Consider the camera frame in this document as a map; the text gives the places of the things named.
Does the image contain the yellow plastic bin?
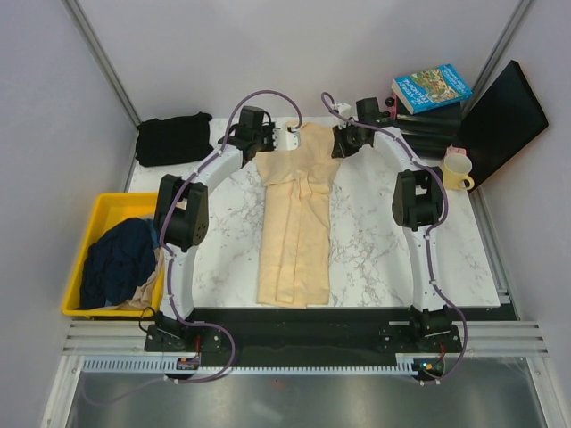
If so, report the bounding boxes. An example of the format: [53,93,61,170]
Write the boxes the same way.
[61,193,158,321]

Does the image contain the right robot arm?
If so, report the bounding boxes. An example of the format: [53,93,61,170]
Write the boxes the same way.
[321,92,451,351]

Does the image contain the navy blue t-shirt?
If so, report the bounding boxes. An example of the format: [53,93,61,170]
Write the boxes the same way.
[79,218,158,309]

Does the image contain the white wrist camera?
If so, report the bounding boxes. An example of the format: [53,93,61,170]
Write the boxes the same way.
[332,103,352,119]
[272,128,302,151]

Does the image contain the colourful treehouse book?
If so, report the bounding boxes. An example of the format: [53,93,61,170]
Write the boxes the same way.
[391,64,472,115]

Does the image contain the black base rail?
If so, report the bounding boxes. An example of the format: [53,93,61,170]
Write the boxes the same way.
[145,308,462,369]

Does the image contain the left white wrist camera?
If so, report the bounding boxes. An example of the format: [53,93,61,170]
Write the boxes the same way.
[272,128,302,151]

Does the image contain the small pink box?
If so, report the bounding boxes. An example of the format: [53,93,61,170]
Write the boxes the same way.
[445,145,467,157]

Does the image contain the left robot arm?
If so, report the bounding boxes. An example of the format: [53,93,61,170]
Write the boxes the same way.
[153,106,276,350]

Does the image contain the black box with knobs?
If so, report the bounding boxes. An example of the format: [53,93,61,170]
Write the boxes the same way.
[383,94,462,160]

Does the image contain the white slotted cable duct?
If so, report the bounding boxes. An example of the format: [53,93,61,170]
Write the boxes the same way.
[82,356,201,375]

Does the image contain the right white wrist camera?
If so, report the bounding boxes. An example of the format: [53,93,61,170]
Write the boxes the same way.
[332,103,352,119]

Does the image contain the yellow ceramic mug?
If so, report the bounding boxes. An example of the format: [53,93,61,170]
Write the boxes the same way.
[440,152,475,191]

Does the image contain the black flat panel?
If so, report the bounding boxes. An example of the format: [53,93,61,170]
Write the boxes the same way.
[454,60,549,192]

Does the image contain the cream yellow t-shirt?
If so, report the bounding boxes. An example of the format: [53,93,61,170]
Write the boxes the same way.
[255,123,340,308]

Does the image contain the folded black t-shirt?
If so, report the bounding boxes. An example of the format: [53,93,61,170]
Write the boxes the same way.
[136,112,213,168]

